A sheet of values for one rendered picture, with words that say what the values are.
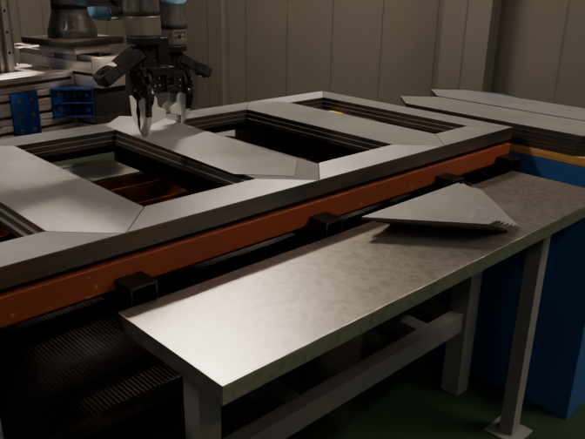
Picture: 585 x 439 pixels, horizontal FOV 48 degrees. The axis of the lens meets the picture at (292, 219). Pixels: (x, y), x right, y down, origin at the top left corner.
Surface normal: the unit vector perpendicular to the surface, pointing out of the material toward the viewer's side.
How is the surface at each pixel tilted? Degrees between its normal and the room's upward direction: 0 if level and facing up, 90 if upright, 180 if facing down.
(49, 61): 90
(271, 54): 90
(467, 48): 90
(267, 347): 0
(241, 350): 0
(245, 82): 90
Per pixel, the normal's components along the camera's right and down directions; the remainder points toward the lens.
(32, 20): 0.82, 0.22
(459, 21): -0.57, 0.28
